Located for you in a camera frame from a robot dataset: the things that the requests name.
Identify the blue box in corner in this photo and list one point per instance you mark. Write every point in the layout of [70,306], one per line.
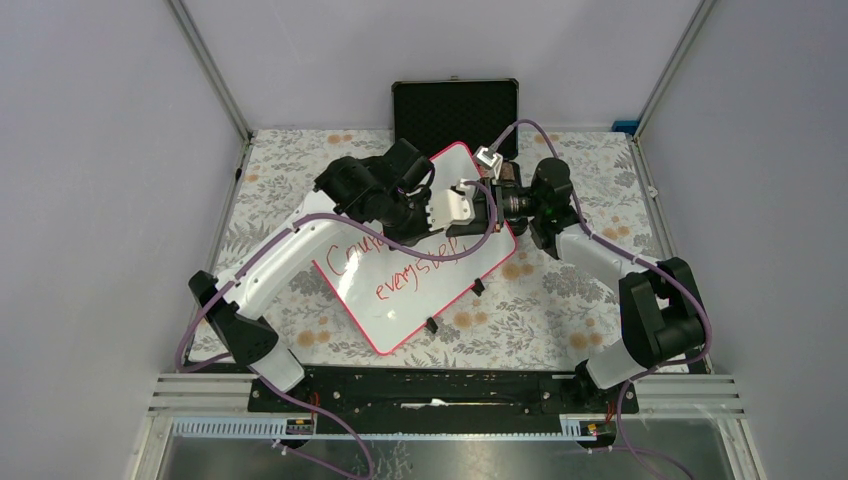
[628,127]

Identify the black poker chip case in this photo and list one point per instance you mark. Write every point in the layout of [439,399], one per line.
[431,115]

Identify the pink framed whiteboard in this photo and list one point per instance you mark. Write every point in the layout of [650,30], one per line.
[390,294]

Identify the black whiteboard clip upper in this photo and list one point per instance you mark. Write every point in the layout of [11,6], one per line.
[478,287]

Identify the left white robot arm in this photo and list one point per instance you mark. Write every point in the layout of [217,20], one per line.
[391,189]

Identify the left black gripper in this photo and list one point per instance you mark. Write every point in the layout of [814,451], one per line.
[422,232]

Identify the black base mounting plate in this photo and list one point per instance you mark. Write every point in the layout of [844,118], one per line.
[405,396]

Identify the black whiteboard clip lower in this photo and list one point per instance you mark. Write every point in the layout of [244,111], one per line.
[431,325]

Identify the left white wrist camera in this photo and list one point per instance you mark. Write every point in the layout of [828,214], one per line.
[451,207]

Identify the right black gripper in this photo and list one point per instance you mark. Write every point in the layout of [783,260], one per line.
[484,207]

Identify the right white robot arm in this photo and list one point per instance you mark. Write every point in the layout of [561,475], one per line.
[661,313]

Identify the white slotted cable duct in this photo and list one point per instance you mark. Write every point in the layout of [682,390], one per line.
[557,428]

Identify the black whiteboard clip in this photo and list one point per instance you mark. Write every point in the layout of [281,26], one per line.
[478,287]
[431,325]

